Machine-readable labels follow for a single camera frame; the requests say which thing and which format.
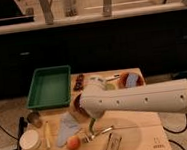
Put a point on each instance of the green pepper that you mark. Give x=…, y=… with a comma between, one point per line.
x=91, y=124

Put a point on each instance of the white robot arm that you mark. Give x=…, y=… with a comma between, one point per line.
x=158, y=97

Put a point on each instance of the orange bowl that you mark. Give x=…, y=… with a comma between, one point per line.
x=123, y=77

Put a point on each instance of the purple bowl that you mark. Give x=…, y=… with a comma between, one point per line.
x=78, y=108

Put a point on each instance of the blue object in bowl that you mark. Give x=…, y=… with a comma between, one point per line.
x=131, y=80

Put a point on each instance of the dark red toy food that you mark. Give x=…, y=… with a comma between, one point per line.
x=79, y=82

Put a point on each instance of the light green cup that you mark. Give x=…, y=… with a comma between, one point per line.
x=109, y=86

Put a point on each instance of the green plastic tray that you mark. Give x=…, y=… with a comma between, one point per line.
x=50, y=88

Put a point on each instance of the light blue cloth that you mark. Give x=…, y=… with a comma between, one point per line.
x=68, y=127

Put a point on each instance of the silver fork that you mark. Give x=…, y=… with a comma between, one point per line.
x=89, y=138

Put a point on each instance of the orange peach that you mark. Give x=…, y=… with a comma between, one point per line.
x=73, y=143

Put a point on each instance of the small brown cup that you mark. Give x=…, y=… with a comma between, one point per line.
x=34, y=119

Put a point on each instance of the white round container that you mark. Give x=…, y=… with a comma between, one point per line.
x=30, y=140

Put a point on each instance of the white handled spoon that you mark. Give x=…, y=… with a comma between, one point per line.
x=104, y=79

